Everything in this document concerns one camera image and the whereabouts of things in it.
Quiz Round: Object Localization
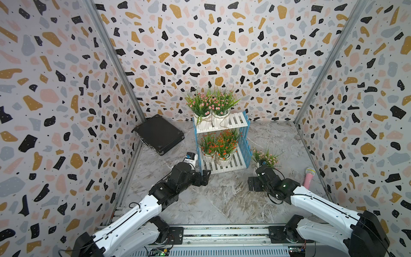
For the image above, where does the pink flower pot back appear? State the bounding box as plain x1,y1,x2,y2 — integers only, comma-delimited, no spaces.
252,149,279,168

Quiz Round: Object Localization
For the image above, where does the pink flower pot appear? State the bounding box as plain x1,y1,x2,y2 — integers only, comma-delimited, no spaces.
208,90,240,129
185,91,213,131
252,149,279,168

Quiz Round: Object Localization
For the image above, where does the red flower pot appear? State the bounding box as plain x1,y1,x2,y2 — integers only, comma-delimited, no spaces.
223,128,240,153
215,134,236,167
200,133,217,163

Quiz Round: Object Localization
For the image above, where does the blue white slatted rack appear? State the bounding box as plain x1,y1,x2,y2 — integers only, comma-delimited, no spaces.
193,111,252,173

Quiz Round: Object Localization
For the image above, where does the pink flower pot front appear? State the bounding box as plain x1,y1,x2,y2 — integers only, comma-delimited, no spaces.
185,91,213,131

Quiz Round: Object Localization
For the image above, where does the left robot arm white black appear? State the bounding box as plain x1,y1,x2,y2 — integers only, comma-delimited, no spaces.
70,162,211,257

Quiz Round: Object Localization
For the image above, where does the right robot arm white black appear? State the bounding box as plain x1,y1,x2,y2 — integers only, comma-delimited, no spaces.
248,165,390,257

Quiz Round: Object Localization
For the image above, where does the pink cylindrical object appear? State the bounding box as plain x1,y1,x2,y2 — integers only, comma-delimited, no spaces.
304,167,316,189

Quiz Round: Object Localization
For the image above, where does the black square box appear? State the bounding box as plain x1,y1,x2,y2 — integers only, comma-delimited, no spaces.
132,114,185,156

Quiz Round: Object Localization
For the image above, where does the green circuit board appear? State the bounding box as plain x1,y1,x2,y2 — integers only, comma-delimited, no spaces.
148,248,170,257

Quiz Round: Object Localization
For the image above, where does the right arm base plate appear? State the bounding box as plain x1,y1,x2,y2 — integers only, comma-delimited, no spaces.
268,226,314,244

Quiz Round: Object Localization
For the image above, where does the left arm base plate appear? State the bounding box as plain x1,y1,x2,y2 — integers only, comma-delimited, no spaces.
154,227,184,245

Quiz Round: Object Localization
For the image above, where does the aluminium rail frame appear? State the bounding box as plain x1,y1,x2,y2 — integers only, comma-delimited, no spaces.
88,223,365,257

